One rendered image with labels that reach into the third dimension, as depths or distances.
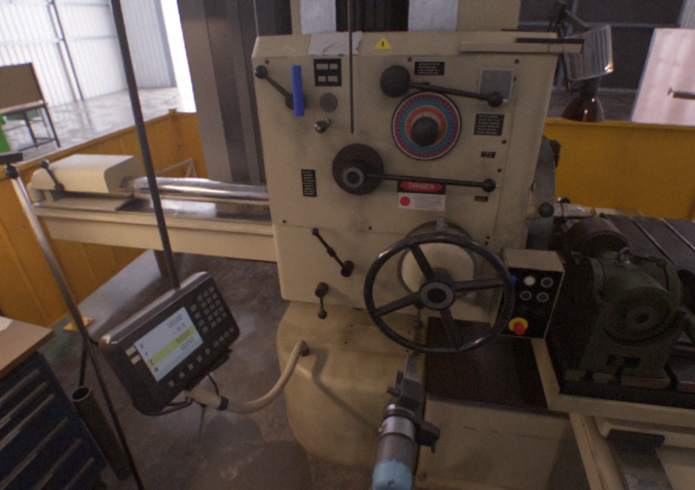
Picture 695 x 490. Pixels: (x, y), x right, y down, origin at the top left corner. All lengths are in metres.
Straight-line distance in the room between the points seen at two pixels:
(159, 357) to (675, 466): 1.57
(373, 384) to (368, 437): 0.34
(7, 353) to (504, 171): 1.74
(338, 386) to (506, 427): 0.70
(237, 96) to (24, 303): 2.06
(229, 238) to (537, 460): 1.62
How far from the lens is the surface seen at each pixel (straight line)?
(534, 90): 1.07
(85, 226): 2.22
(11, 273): 3.16
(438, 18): 1.69
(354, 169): 1.04
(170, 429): 2.53
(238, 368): 2.70
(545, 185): 1.33
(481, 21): 1.70
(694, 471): 1.71
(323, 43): 1.11
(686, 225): 2.61
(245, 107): 1.92
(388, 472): 0.85
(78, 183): 2.08
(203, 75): 2.00
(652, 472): 1.59
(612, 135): 3.81
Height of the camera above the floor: 1.90
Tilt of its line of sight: 29 degrees down
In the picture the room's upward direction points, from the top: 1 degrees counter-clockwise
